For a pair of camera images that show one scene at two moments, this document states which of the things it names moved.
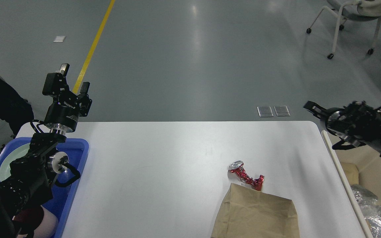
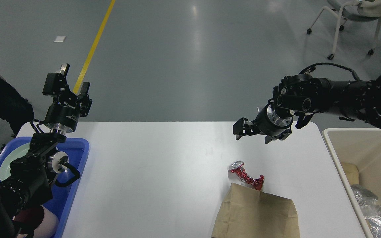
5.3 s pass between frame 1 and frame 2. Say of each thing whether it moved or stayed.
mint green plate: stayed
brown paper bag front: stayed
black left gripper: stayed
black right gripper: moved
